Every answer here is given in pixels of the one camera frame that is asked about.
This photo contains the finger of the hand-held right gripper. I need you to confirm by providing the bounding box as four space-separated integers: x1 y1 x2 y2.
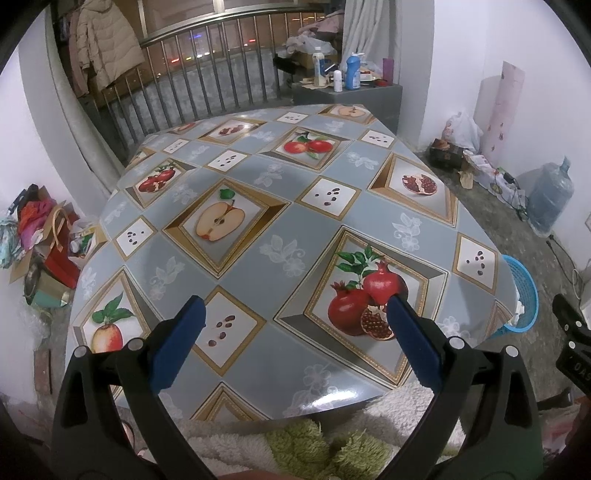
553 294 591 344
556 340 591 398

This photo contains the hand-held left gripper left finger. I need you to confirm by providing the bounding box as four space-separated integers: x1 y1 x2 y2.
51 295 207 480

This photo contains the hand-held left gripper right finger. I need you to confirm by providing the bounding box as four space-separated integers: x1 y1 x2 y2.
387 295 541 480

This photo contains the blue plastic basket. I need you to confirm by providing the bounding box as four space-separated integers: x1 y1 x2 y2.
496 254 540 335

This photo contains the blue water jug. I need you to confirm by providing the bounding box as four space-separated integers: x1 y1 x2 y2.
526 156 575 234

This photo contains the teal gift bag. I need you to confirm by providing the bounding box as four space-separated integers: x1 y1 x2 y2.
32 272 72 310

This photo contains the red brick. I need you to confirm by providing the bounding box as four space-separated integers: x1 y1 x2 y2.
34 351 51 395

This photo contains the red paper bag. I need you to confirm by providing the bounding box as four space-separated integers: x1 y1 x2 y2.
44 208 81 289

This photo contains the green white fleece garment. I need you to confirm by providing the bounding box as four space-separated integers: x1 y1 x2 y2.
178 383 467 480

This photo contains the printed white cloth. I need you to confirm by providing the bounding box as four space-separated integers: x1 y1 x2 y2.
464 154 527 208

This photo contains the fruit-print tablecloth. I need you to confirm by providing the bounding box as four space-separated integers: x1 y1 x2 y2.
67 104 520 421

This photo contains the dark box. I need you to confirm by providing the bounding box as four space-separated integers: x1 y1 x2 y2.
428 142 465 172

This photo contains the white plastic bag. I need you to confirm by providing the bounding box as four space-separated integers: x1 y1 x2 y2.
443 111 483 153

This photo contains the pink paper roll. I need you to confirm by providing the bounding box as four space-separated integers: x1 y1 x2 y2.
478 60 527 162

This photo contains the grey cabinet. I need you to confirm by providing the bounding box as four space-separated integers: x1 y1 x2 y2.
291 83 403 134

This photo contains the white curtain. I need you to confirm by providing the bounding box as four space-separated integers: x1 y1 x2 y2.
344 0 402 65
44 14 127 174

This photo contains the metal railing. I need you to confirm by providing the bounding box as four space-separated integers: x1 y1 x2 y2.
99 9 352 144

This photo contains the blue bottle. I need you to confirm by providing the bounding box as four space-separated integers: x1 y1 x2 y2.
345 52 362 90

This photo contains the beige down jacket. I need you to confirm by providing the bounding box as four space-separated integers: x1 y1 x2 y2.
69 0 146 95

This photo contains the pile of clothes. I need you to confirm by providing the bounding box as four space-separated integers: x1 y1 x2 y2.
284 14 345 58

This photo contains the black cable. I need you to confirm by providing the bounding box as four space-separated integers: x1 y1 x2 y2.
547 233 583 278

